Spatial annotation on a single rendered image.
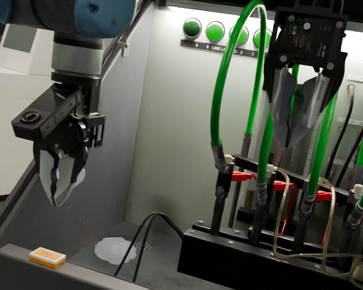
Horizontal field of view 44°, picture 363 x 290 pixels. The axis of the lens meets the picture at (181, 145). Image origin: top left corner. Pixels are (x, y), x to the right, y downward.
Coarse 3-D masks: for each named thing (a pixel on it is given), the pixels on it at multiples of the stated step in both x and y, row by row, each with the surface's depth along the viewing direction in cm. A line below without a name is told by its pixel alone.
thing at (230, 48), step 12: (252, 0) 79; (264, 12) 88; (240, 24) 71; (264, 24) 92; (264, 36) 95; (228, 48) 68; (264, 48) 97; (228, 60) 68; (216, 84) 67; (216, 96) 67; (252, 96) 103; (216, 108) 68; (252, 108) 103; (216, 120) 69; (252, 120) 104; (216, 132) 71; (216, 144) 73
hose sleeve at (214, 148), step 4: (220, 140) 74; (212, 144) 74; (220, 144) 74; (212, 148) 75; (216, 148) 74; (220, 148) 75; (216, 152) 75; (220, 152) 76; (216, 156) 77; (220, 156) 77; (224, 156) 79; (216, 160) 78; (220, 160) 78; (224, 160) 79; (216, 164) 80; (220, 164) 80; (224, 164) 80
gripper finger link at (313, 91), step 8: (312, 80) 52; (320, 80) 50; (328, 80) 51; (304, 88) 52; (312, 88) 52; (320, 88) 51; (304, 96) 52; (312, 96) 50; (320, 96) 52; (304, 104) 52; (312, 104) 48; (320, 104) 52; (304, 112) 52; (312, 112) 52; (304, 120) 52; (312, 120) 52; (296, 128) 53; (304, 128) 53; (296, 136) 53; (288, 144) 53
